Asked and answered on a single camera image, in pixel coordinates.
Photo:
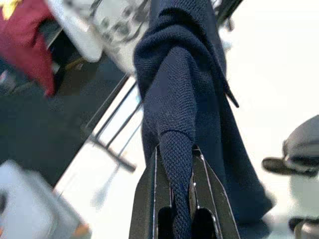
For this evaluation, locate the red shirt yellow print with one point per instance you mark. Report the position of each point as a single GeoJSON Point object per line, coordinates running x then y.
{"type": "Point", "coordinates": [22, 37]}

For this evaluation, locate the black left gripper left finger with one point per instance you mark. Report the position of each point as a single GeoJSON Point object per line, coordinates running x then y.
{"type": "Point", "coordinates": [147, 194]}

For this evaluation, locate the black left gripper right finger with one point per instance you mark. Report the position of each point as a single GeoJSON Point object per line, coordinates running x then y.
{"type": "Point", "coordinates": [214, 199]}

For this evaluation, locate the black metal clothes rack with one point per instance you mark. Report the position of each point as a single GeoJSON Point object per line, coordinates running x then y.
{"type": "Point", "coordinates": [124, 163]}

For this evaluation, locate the navy knit sweater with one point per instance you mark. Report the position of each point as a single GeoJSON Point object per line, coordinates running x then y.
{"type": "Point", "coordinates": [179, 87]}

